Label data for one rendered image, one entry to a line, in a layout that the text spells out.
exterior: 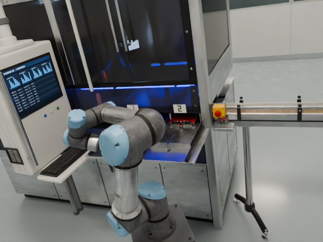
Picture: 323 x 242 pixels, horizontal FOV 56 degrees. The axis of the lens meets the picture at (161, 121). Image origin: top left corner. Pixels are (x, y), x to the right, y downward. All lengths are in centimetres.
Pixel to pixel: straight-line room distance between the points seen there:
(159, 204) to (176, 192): 109
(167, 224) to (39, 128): 111
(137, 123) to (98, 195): 188
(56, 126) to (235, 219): 153
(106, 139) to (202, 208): 158
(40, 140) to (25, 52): 56
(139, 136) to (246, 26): 564
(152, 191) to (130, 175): 27
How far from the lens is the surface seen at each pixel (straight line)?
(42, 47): 213
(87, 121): 129
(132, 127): 92
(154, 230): 137
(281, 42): 647
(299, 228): 256
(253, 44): 650
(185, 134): 194
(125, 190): 108
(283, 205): 273
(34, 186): 320
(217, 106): 190
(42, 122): 211
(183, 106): 196
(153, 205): 127
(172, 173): 227
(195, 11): 177
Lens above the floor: 179
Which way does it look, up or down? 25 degrees down
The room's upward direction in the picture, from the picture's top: 10 degrees counter-clockwise
